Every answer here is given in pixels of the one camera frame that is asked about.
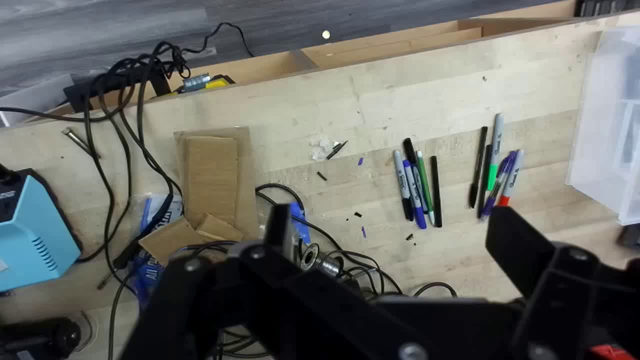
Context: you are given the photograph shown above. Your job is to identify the small blue plastic tool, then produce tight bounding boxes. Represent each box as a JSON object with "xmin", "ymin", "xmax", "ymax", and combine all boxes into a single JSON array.
[{"xmin": 288, "ymin": 201, "xmax": 315, "ymax": 246}]

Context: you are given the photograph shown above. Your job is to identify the blue plastic packet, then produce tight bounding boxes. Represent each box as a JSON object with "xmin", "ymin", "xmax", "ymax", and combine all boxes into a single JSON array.
[{"xmin": 128, "ymin": 190, "xmax": 186, "ymax": 309}]

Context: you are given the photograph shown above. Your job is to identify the grey marker blue cap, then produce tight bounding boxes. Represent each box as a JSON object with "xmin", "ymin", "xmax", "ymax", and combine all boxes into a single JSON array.
[{"xmin": 402, "ymin": 158, "xmax": 431, "ymax": 232}]

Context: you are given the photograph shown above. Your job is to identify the black power strip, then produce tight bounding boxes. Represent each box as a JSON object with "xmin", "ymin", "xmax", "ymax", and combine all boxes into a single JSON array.
[{"xmin": 62, "ymin": 59, "xmax": 177, "ymax": 111}]

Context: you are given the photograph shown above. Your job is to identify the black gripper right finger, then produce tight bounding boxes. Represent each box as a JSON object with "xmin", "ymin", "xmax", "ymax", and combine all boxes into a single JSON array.
[{"xmin": 485, "ymin": 206, "xmax": 640, "ymax": 360}]

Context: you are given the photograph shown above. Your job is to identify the thin black pen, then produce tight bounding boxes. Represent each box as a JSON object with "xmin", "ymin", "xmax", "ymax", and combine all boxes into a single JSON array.
[
  {"xmin": 428, "ymin": 153, "xmax": 445, "ymax": 229},
  {"xmin": 466, "ymin": 124, "xmax": 491, "ymax": 209}
]

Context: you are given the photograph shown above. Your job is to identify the small folded cardboard piece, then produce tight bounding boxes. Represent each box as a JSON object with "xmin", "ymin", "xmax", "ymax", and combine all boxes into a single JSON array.
[{"xmin": 137, "ymin": 212, "xmax": 246, "ymax": 265}]

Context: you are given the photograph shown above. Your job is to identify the thin green pen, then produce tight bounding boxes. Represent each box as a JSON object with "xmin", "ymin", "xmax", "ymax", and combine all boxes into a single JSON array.
[{"xmin": 415, "ymin": 148, "xmax": 439, "ymax": 228}]

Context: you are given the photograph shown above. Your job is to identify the clear plastic storage container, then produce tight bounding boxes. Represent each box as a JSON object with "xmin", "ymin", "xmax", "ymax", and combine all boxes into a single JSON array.
[{"xmin": 567, "ymin": 26, "xmax": 640, "ymax": 228}]

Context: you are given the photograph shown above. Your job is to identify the grey metal probe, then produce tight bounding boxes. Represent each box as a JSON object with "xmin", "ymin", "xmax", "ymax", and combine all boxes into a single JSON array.
[{"xmin": 62, "ymin": 125, "xmax": 105, "ymax": 162}]

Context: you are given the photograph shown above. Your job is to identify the black round device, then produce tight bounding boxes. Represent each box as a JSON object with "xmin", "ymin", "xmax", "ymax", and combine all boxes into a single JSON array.
[{"xmin": 0, "ymin": 315, "xmax": 84, "ymax": 360}]

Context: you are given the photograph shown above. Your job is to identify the large flat cardboard sheet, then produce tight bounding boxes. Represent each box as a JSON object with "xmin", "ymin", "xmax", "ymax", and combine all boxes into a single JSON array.
[{"xmin": 174, "ymin": 125, "xmax": 261, "ymax": 236}]

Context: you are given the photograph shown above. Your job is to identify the small black debris piece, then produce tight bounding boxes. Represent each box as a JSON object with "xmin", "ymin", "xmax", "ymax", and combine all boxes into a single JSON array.
[{"xmin": 324, "ymin": 138, "xmax": 350, "ymax": 162}]

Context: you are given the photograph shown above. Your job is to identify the grey marker black cap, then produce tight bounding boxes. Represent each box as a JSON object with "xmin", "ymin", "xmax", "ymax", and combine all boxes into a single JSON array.
[{"xmin": 391, "ymin": 148, "xmax": 417, "ymax": 224}]

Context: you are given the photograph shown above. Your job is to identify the wooden workbench shelf frame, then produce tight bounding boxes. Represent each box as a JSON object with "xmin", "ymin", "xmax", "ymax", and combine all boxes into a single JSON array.
[{"xmin": 46, "ymin": 0, "xmax": 582, "ymax": 121}]

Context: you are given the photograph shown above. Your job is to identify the teal electronic device box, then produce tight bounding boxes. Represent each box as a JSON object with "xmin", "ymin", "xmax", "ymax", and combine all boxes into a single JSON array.
[{"xmin": 0, "ymin": 165, "xmax": 84, "ymax": 293}]

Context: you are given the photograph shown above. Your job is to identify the grey marker red cap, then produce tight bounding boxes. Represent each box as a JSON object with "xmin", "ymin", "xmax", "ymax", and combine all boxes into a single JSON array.
[{"xmin": 496, "ymin": 148, "xmax": 527, "ymax": 207}]

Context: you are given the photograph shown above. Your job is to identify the black cable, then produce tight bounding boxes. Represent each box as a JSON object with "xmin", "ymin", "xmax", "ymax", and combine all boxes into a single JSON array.
[
  {"xmin": 155, "ymin": 19, "xmax": 256, "ymax": 75},
  {"xmin": 254, "ymin": 182, "xmax": 463, "ymax": 299},
  {"xmin": 0, "ymin": 103, "xmax": 92, "ymax": 125},
  {"xmin": 134, "ymin": 78, "xmax": 186, "ymax": 226},
  {"xmin": 78, "ymin": 91, "xmax": 137, "ymax": 265}
]

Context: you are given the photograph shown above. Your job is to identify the round metal solder spool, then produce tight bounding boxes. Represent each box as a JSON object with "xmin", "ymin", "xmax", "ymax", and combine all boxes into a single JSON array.
[{"xmin": 295, "ymin": 241, "xmax": 324, "ymax": 272}]

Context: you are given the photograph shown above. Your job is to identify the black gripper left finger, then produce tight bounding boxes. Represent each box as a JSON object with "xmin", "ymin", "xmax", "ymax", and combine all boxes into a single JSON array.
[{"xmin": 119, "ymin": 201, "xmax": 428, "ymax": 360}]

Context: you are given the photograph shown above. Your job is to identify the yellow cable connector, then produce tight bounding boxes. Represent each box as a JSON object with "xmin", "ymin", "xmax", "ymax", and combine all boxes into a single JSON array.
[{"xmin": 179, "ymin": 71, "xmax": 236, "ymax": 95}]

